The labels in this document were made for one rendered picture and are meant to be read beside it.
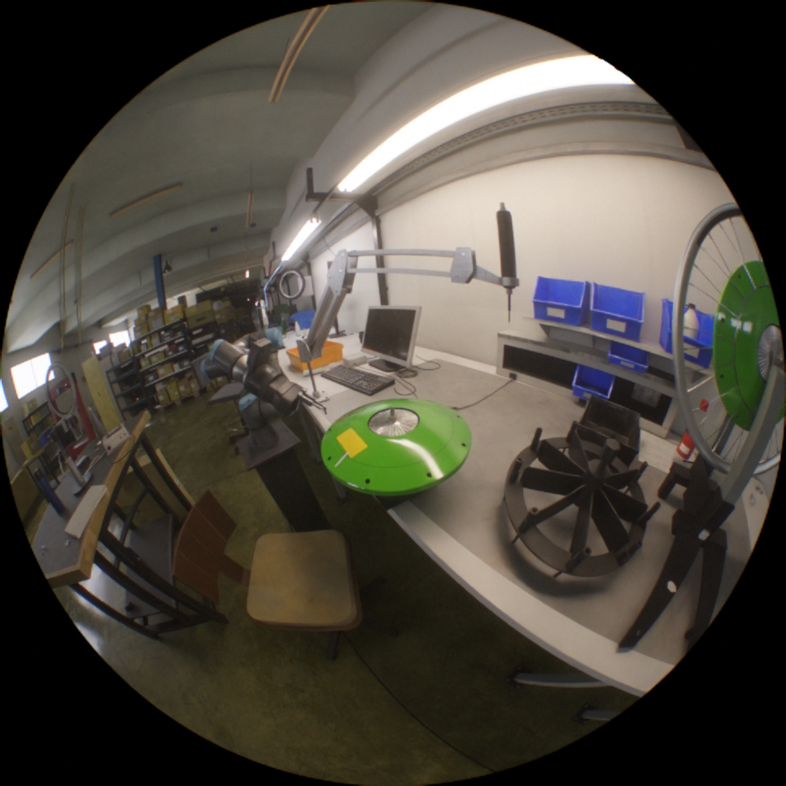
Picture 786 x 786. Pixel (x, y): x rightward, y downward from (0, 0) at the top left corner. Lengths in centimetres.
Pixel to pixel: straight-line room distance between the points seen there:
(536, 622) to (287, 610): 65
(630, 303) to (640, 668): 106
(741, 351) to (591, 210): 82
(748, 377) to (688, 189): 83
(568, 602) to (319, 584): 65
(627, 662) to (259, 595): 92
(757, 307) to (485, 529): 70
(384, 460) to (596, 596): 49
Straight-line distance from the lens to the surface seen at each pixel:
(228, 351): 58
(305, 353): 96
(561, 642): 48
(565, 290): 111
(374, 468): 39
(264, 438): 94
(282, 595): 84
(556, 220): 118
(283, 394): 50
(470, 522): 51
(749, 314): 58
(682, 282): 53
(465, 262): 57
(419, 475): 38
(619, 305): 108
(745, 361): 58
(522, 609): 46
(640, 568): 62
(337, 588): 78
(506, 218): 59
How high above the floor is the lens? 134
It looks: 26 degrees down
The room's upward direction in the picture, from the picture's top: 6 degrees counter-clockwise
